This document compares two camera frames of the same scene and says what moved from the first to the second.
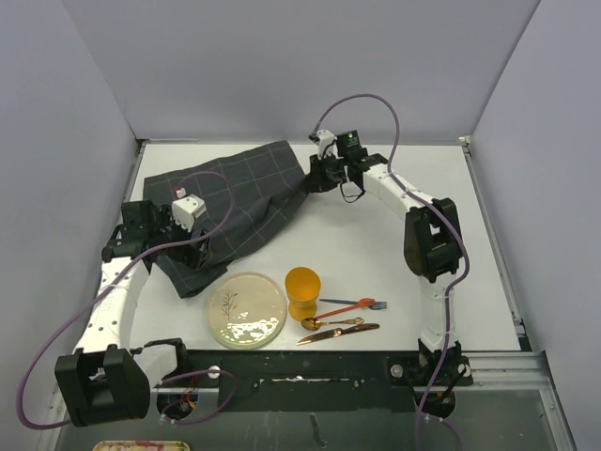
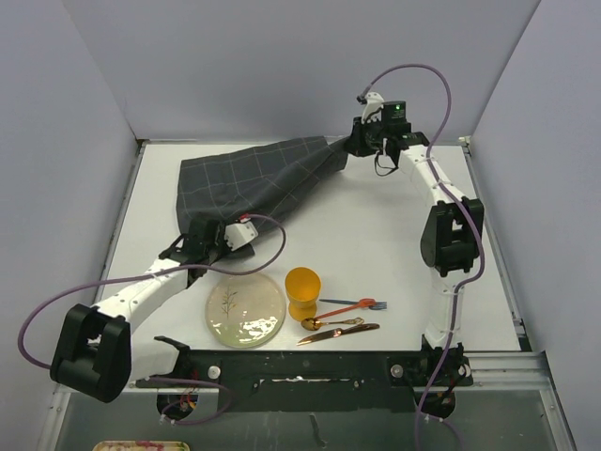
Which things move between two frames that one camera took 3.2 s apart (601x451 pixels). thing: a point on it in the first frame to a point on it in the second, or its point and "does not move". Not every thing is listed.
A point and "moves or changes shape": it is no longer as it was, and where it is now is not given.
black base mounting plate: [313, 381] does not move
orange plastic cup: [302, 285] does not move
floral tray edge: [142, 445] does not move
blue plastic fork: [377, 305] does not move
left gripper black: [189, 256] to [221, 237]
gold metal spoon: [313, 324] does not move
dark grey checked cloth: [244, 194] moves or changes shape
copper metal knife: [339, 332] does not move
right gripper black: [317, 183] to [356, 145]
